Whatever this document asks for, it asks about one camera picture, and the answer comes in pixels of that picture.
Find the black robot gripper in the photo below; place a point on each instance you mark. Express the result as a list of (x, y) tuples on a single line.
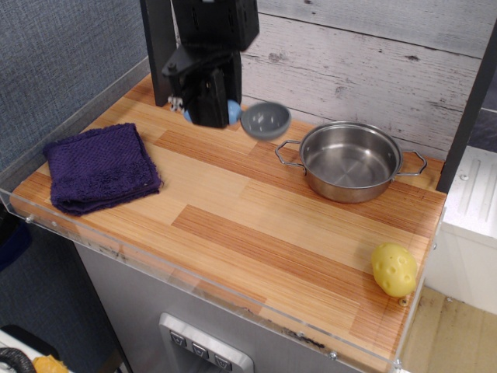
[(211, 30)]

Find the dark grey vertical post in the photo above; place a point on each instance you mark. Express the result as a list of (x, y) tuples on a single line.
[(160, 35)]

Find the dark grey right post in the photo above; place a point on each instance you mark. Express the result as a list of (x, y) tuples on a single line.
[(470, 115)]

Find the silver toy fridge cabinet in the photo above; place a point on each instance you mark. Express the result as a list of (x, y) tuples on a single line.
[(134, 296)]

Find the stainless steel pot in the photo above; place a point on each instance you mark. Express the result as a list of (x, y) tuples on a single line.
[(347, 162)]

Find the silver dispenser button panel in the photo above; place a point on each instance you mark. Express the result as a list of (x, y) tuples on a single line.
[(193, 350)]

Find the blue grey toy scoop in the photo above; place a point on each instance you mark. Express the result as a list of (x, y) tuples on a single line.
[(263, 121)]

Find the white toy sink unit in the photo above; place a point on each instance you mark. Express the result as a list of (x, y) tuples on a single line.
[(462, 264)]

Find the purple folded towel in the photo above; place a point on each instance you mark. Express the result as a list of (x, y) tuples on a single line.
[(100, 168)]

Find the yellow object at corner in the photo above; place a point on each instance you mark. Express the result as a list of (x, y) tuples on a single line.
[(49, 364)]

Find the yellow toy potato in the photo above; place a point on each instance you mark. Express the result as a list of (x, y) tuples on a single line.
[(394, 269)]

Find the clear acrylic edge guard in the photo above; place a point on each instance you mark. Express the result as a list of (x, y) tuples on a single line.
[(271, 281)]

